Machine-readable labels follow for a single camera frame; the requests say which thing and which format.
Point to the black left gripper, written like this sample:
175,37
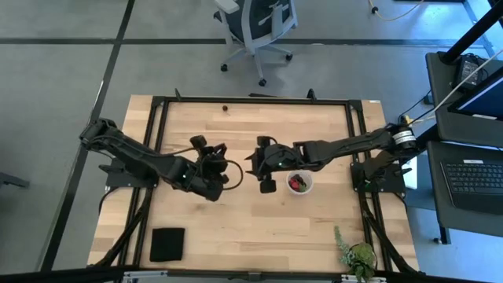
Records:
210,161

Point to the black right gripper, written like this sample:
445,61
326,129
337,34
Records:
275,161

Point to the red strawberry with leaves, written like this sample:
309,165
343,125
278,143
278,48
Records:
293,183

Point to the dark red cherry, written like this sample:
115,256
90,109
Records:
300,177

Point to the white bowl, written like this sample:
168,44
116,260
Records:
310,178

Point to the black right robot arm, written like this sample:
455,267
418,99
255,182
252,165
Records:
346,143

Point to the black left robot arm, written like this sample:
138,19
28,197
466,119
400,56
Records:
129,153

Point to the dark cherry with stem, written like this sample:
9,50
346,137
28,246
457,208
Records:
225,107

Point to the black square cloth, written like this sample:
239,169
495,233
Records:
167,244

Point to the black rig crossbeam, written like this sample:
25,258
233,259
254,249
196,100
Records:
251,276

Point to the white mesh office chair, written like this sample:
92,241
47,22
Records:
255,23

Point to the green artificial plant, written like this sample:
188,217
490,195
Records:
359,255

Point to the black laptop desk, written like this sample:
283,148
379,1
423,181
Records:
436,204

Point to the black side desk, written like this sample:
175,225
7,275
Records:
444,118

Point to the grey chair base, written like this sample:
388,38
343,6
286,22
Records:
12,180

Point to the black laptop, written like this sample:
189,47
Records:
471,181

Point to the black power adapter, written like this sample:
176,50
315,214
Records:
467,70

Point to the lit computer monitor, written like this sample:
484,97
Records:
483,98

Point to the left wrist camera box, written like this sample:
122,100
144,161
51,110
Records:
198,140

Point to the black rig post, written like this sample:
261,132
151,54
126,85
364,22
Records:
471,33

